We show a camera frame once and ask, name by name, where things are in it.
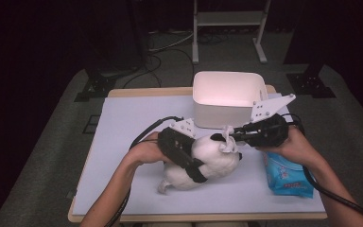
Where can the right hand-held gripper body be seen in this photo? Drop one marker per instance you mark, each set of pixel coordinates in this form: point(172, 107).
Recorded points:
point(267, 134)

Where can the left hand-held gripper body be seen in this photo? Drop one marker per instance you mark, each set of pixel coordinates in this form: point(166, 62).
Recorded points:
point(175, 146)

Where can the white wet wipe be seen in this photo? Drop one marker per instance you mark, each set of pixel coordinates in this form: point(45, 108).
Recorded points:
point(228, 142)

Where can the panda plush toy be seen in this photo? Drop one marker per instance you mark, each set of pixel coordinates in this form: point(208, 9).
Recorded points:
point(214, 160)

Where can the white storage box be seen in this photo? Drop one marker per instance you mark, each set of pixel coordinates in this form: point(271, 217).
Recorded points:
point(227, 94)

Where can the blue wet wipes pack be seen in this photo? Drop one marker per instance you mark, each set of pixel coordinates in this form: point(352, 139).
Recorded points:
point(288, 179)

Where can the person's right hand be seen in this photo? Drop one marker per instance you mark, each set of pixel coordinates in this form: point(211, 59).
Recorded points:
point(293, 148)

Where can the person's left hand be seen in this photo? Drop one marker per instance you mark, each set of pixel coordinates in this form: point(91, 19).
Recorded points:
point(145, 151)

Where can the black stand base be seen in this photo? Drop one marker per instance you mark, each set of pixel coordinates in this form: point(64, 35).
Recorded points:
point(96, 86)
point(310, 85)

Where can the dark floor socket plate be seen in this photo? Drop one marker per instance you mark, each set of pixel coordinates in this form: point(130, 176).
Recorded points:
point(91, 124)

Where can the white metal stand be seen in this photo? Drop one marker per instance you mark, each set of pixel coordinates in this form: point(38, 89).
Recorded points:
point(230, 19)

